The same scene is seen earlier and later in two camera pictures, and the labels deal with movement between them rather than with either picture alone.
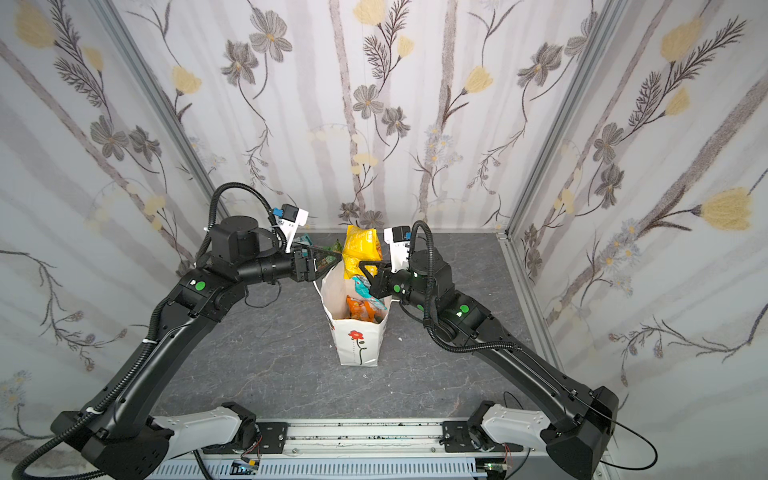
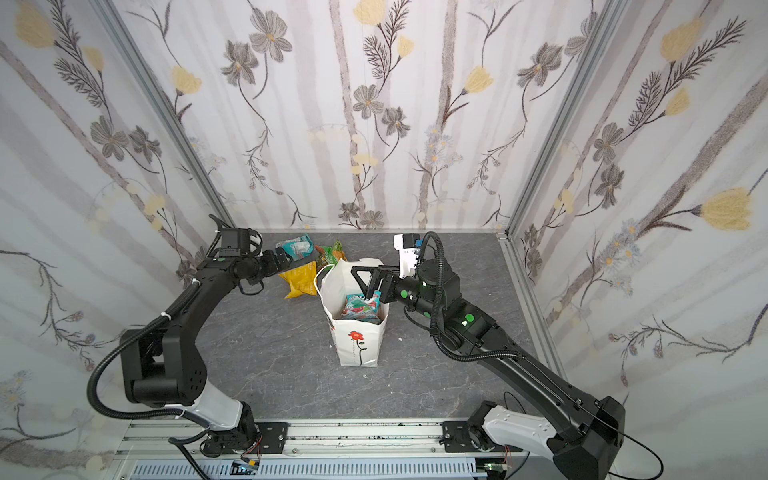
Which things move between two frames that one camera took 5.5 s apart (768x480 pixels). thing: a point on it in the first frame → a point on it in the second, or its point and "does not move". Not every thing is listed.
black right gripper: x=380 y=282 does not move
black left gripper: x=303 y=264 → x=282 y=261
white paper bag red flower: x=359 y=343 does not move
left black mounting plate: x=270 y=439 does not move
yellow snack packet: x=361 y=245 → x=301 y=280
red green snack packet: x=332 y=255 does not move
